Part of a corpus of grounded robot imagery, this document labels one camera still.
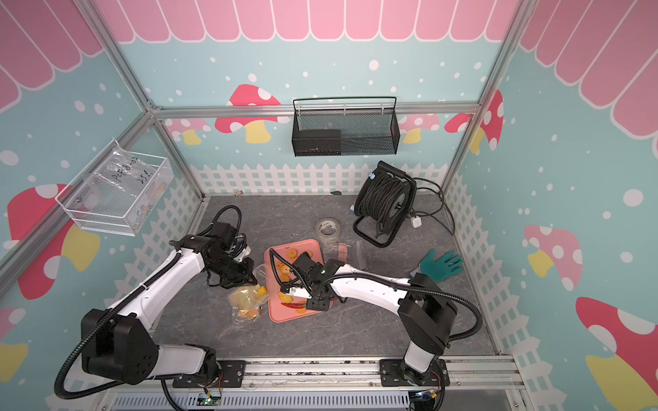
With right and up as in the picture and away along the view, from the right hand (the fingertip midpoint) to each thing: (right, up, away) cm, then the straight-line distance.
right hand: (317, 293), depth 84 cm
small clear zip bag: (+13, +11, +16) cm, 24 cm away
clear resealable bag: (-24, -3, +1) cm, 24 cm away
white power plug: (+39, +23, +22) cm, 51 cm away
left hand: (-19, +4, -5) cm, 20 cm away
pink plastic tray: (-8, +14, -19) cm, 25 cm away
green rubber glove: (+47, +6, +11) cm, 48 cm away
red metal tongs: (-8, -4, 0) cm, 9 cm away
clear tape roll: (+2, +20, +24) cm, 32 cm away
